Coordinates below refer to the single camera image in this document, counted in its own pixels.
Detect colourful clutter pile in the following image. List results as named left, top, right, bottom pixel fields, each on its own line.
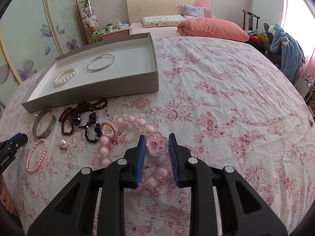
left=248, top=31, right=269, bottom=47

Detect clear cylinder of plush toys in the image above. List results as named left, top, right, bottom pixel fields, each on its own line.
left=78, top=0, right=101, bottom=45

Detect white pearl bracelet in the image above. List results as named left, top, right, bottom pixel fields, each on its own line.
left=54, top=67, right=77, bottom=87

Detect flower print wardrobe doors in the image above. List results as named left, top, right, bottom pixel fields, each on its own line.
left=0, top=0, right=89, bottom=109

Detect thin silver bangle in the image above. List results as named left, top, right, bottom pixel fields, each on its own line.
left=87, top=53, right=115, bottom=72

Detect pink pearl bracelet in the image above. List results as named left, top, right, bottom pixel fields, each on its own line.
left=26, top=138, right=48, bottom=174

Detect wide silver cuff bracelet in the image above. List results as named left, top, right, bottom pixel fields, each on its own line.
left=32, top=108, right=56, bottom=138

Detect black bead bracelet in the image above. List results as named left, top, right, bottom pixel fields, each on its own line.
left=70, top=112, right=102, bottom=143

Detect black office chair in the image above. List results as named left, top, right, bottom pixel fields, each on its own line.
left=263, top=23, right=281, bottom=62

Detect blue fleece garment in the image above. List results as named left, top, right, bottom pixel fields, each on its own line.
left=270, top=24, right=306, bottom=84

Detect grey cardboard box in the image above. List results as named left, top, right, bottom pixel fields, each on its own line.
left=21, top=32, right=160, bottom=113

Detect pink and white nightstand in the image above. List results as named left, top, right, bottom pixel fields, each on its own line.
left=98, top=27, right=130, bottom=41

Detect cartoon print pillow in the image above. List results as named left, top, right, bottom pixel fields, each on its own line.
left=141, top=15, right=187, bottom=28

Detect plain pink mattress sheet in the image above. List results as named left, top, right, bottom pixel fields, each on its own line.
left=129, top=23, right=180, bottom=36

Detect dark red bead necklace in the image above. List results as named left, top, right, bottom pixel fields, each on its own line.
left=58, top=99, right=108, bottom=136

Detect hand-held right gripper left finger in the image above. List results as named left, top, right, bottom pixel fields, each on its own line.
left=27, top=135, right=146, bottom=236

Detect dark wooden chair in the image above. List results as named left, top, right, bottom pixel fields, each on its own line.
left=242, top=10, right=260, bottom=31

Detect cream and pink headboard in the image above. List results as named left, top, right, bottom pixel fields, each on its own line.
left=126, top=0, right=212, bottom=30

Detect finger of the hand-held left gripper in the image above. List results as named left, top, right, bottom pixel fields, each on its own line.
left=0, top=133, right=28, bottom=153

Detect purple print pillow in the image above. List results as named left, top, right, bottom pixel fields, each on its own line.
left=182, top=4, right=206, bottom=19

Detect pink curtain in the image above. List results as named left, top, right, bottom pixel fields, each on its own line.
left=280, top=0, right=315, bottom=79

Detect large pink bead paw bracelet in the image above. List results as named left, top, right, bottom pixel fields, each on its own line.
left=98, top=114, right=173, bottom=192

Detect salmon duvet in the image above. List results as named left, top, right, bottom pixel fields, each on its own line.
left=177, top=18, right=250, bottom=42

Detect person's left hand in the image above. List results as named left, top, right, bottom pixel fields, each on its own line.
left=0, top=174, right=12, bottom=217

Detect floral pink bedsheet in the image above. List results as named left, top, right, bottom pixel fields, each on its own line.
left=0, top=36, right=315, bottom=236

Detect pink hair tie clear flower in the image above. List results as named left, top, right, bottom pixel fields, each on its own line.
left=100, top=121, right=118, bottom=142

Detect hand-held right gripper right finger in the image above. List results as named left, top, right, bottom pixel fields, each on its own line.
left=168, top=133, right=288, bottom=236

